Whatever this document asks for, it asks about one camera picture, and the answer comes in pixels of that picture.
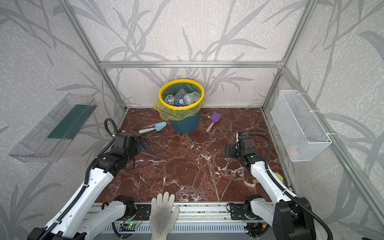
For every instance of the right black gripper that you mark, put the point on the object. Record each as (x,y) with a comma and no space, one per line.
(229,150)

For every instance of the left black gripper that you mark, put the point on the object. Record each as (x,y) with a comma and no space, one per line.
(140,142)

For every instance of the small clear bottle blue label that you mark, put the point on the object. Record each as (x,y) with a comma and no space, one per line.
(170,100)

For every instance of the crushed clear bottle blue label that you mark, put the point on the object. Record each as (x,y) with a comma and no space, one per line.
(180,102)

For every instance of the clear ribbed bottle white cap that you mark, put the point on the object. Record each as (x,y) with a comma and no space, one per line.
(191,98)

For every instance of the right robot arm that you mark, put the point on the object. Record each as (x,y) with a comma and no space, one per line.
(290,217)

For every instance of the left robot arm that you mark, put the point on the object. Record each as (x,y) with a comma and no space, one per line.
(69,223)

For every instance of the yellow plastic bin liner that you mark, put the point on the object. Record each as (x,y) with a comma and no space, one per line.
(174,113)

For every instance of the teal bin with yellow rim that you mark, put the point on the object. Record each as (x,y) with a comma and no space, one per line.
(190,124)

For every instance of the purple toy shovel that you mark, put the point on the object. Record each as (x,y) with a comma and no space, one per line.
(215,119)

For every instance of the white knit glove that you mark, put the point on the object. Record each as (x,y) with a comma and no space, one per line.
(163,216)

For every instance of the green circuit board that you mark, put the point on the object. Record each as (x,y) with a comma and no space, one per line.
(129,227)

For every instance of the clear plastic shelf tray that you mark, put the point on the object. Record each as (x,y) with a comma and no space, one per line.
(50,138)

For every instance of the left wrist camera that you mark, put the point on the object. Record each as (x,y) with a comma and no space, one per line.
(123,144)

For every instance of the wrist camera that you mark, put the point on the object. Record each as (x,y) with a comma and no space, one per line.
(244,143)
(123,144)

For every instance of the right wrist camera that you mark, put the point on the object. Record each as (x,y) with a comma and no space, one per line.
(244,143)

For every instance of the white wire basket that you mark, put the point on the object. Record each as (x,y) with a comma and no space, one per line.
(303,135)

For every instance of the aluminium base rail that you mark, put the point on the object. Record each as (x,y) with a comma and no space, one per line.
(200,212)

